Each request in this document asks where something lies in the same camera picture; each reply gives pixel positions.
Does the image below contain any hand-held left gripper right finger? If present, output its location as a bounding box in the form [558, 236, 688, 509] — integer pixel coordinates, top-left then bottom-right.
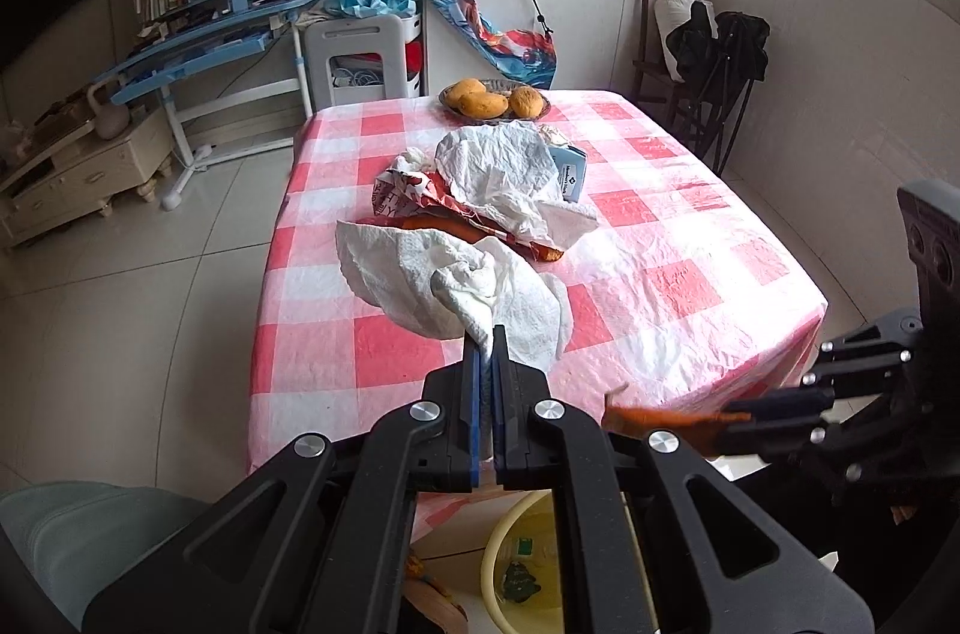
[491, 325, 875, 634]

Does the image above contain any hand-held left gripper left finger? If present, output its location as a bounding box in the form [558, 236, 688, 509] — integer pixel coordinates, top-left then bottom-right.
[82, 337, 496, 634]

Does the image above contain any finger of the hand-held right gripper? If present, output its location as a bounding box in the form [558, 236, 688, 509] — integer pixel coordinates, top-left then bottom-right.
[731, 307, 927, 416]
[716, 379, 912, 486]

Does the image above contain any yellow plastic basin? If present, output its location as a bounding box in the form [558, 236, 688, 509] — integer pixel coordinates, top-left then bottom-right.
[480, 490, 661, 634]

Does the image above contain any large white paper towel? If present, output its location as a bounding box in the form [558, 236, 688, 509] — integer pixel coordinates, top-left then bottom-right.
[335, 220, 575, 372]

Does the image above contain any red white checked tablecloth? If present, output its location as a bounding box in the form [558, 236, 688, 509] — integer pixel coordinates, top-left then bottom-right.
[247, 89, 830, 537]

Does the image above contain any red white printed wrapper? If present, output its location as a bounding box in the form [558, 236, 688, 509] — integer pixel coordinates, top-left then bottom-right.
[373, 165, 488, 234]

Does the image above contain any white plastic bag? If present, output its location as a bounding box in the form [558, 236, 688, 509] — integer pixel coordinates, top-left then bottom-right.
[435, 124, 593, 215]

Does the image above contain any blue tissue packet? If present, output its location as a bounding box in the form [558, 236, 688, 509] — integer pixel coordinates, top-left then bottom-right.
[551, 145, 590, 204]

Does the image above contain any crumpled white tissue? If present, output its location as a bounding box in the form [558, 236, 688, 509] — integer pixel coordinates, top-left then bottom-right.
[394, 148, 440, 177]

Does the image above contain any dark wicker fruit plate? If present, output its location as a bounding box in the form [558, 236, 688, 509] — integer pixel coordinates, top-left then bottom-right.
[439, 79, 554, 125]

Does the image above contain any black jacket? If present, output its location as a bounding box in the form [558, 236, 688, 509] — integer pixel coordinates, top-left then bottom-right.
[666, 2, 771, 83]

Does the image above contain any dark wooden chair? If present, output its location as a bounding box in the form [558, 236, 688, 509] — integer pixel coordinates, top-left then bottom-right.
[630, 0, 698, 113]

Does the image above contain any colourful printed cloth bag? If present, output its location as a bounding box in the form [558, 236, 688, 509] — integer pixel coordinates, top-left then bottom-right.
[409, 0, 560, 91]

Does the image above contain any white stuffed bag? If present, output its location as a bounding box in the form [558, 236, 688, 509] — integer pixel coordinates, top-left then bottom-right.
[654, 0, 710, 80]

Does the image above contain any white plastic stool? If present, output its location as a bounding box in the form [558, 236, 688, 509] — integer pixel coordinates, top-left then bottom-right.
[300, 13, 421, 117]

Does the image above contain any pale green chair seat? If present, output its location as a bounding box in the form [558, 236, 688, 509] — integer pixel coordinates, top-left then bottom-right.
[0, 482, 226, 634]

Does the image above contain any cream television cabinet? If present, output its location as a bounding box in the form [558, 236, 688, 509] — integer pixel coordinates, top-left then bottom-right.
[0, 104, 177, 249]

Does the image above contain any blue study desk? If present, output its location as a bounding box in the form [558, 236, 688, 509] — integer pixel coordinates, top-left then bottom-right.
[94, 0, 323, 211]

